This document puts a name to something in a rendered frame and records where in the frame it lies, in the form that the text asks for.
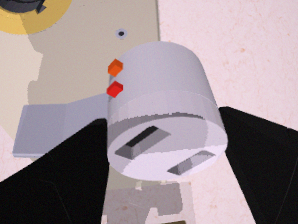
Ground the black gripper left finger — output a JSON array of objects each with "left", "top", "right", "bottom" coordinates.
[{"left": 0, "top": 119, "right": 110, "bottom": 224}]

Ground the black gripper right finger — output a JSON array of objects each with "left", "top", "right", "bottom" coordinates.
[{"left": 218, "top": 105, "right": 298, "bottom": 224}]

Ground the grey cylinder with two slots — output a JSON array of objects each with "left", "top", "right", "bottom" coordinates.
[{"left": 106, "top": 41, "right": 227, "bottom": 180}]

